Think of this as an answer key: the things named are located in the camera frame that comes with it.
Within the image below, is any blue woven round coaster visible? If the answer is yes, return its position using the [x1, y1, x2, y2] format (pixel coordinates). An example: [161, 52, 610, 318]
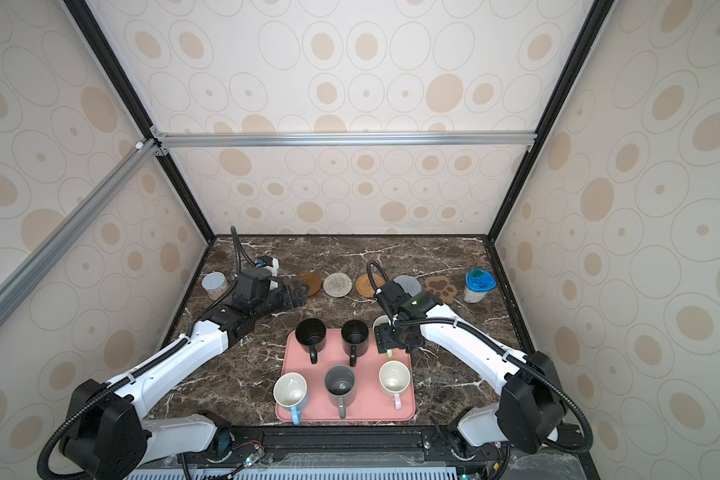
[393, 275, 423, 296]

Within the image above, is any black mug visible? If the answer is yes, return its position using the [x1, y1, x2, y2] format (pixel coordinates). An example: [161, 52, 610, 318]
[295, 318, 327, 364]
[341, 319, 369, 367]

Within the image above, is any dark brown round coaster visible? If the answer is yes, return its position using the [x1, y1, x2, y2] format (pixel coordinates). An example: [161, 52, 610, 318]
[295, 271, 323, 297]

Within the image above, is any cork paw print coaster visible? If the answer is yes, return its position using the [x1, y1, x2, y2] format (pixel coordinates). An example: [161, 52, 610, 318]
[424, 275, 458, 304]

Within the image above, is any rattan woven round coaster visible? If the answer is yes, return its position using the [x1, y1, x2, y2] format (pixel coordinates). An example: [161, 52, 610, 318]
[355, 274, 386, 298]

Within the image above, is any multicolour woven round coaster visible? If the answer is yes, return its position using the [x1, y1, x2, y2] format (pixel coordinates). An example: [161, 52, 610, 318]
[322, 272, 353, 298]

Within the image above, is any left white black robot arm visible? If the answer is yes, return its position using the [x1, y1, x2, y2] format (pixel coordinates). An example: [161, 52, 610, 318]
[36, 277, 308, 479]

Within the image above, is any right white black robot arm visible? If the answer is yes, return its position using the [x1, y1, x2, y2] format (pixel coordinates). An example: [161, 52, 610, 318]
[376, 298, 594, 454]

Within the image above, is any grey lidded pink jar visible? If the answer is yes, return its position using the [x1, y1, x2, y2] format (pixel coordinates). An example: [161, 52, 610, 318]
[201, 272, 228, 300]

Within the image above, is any pink tray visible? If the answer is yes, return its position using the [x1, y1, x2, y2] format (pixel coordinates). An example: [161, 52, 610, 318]
[282, 329, 416, 425]

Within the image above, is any grey mug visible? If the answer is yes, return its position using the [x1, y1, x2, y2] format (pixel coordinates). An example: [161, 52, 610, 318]
[324, 365, 357, 420]

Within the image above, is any blue lidded white jar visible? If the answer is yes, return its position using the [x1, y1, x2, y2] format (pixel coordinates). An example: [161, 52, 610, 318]
[463, 267, 496, 304]

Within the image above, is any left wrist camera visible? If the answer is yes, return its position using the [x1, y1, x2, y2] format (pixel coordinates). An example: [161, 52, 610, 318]
[230, 256, 279, 311]

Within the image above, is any white mug pink handle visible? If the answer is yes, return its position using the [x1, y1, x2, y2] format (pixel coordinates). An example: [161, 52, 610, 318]
[378, 360, 411, 410]

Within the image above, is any white mug blue handle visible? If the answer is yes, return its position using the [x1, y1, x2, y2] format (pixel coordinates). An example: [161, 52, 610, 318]
[273, 372, 309, 425]

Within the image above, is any horizontal aluminium frame bar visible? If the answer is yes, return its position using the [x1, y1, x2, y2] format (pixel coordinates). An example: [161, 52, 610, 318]
[156, 131, 537, 148]

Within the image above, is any diagonal aluminium frame bar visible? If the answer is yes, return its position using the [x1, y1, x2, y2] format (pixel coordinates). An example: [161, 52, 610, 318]
[0, 138, 157, 327]

